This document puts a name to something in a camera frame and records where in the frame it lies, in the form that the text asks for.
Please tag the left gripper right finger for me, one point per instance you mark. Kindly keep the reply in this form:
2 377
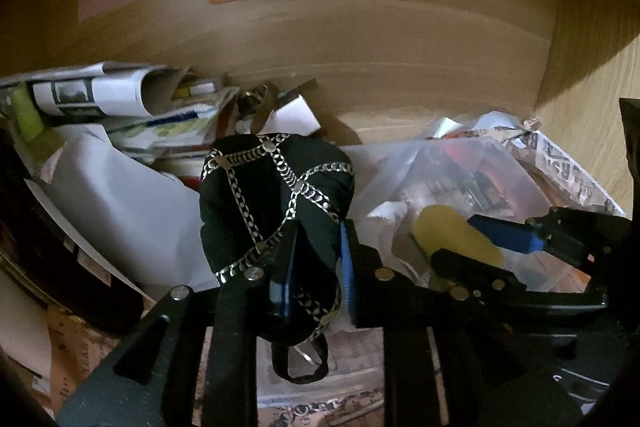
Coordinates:
448 361

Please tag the black cap with chains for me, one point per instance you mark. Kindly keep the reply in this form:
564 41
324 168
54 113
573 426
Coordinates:
272 208

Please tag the clear plastic bin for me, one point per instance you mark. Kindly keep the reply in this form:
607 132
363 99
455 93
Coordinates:
412 198

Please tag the yellow sponge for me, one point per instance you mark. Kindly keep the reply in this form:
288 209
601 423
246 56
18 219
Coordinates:
442 227

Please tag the pile of magazines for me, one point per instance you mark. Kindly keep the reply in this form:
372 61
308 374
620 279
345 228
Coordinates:
148 112

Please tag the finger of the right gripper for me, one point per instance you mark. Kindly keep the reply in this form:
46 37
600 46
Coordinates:
515 234
473 283

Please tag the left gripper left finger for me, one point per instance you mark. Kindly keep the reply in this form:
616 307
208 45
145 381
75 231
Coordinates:
193 348

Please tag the white paper sheet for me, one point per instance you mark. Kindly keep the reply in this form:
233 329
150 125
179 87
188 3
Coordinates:
136 223

